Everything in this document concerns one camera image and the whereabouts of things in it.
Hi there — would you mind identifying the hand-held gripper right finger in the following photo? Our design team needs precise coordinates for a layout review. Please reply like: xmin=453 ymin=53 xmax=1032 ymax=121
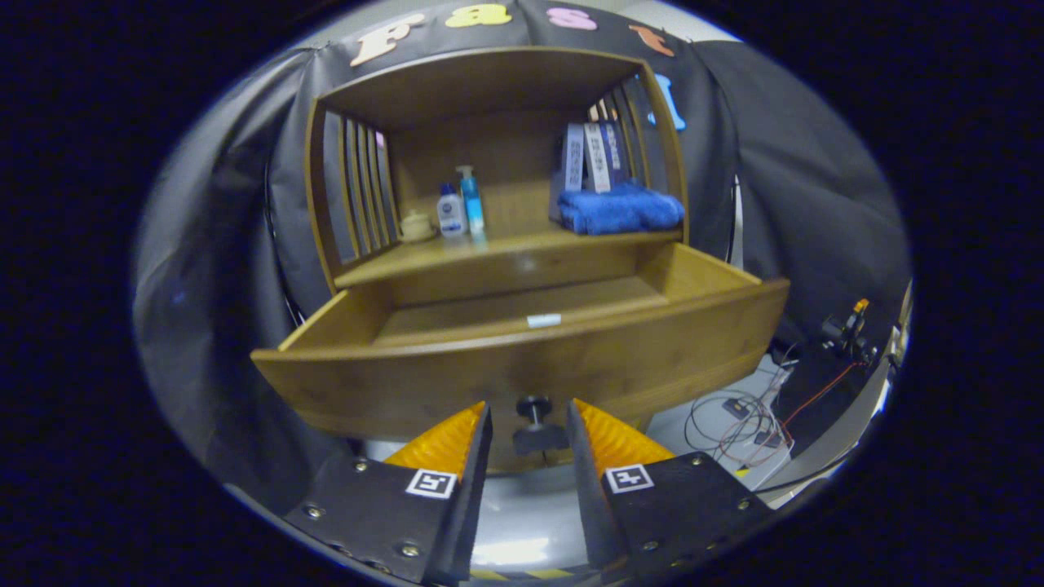
xmin=566 ymin=397 xmax=776 ymax=576

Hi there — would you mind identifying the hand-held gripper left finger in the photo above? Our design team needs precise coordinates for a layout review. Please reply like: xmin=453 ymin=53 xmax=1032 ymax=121
xmin=283 ymin=399 xmax=494 ymax=586

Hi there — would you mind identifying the black round drawer knob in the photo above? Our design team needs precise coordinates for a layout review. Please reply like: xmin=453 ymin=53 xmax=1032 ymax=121
xmin=511 ymin=395 xmax=570 ymax=458

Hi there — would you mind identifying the wooden countertop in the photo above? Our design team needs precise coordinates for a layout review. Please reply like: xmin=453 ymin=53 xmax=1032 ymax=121
xmin=334 ymin=229 xmax=685 ymax=289

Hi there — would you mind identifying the wooden cabinet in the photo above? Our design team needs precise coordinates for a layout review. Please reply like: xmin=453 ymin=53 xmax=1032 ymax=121
xmin=303 ymin=46 xmax=691 ymax=475

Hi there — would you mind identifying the beige lidded teacup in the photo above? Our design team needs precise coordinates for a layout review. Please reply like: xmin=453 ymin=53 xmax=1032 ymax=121
xmin=397 ymin=209 xmax=440 ymax=244

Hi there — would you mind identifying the white bottle with blue cap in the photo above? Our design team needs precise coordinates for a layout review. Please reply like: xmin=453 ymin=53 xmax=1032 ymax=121
xmin=436 ymin=182 xmax=469 ymax=239

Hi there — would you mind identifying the blue folded towel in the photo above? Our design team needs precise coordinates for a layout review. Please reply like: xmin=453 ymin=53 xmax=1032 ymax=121
xmin=556 ymin=180 xmax=687 ymax=237

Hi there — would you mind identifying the blue pump bottle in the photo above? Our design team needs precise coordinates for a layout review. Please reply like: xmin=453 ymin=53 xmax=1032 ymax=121
xmin=455 ymin=165 xmax=488 ymax=240

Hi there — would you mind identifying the white spine book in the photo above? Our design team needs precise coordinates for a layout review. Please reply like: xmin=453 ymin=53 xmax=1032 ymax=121
xmin=582 ymin=121 xmax=613 ymax=195

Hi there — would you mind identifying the dark blue book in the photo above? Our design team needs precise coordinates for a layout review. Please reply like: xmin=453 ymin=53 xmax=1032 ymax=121
xmin=600 ymin=121 xmax=634 ymax=185

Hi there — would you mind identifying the tangle of cables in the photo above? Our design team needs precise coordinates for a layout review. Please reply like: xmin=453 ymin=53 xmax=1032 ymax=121
xmin=683 ymin=357 xmax=859 ymax=471

